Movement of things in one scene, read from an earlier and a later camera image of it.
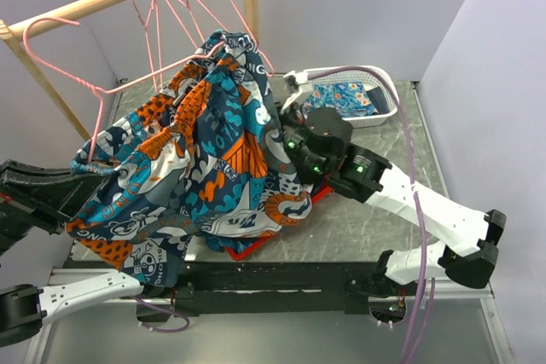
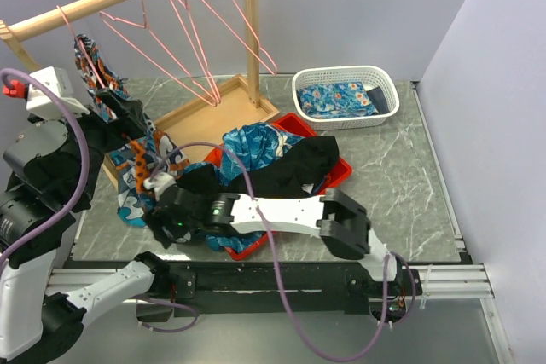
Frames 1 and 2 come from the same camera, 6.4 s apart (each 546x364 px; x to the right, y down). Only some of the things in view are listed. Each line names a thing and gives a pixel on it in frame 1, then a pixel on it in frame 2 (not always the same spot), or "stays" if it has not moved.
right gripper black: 291,117 → 157,220
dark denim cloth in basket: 379,100 stays
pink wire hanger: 100,91 → 85,55
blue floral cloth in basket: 351,99 stays
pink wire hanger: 145,27 → 209,98
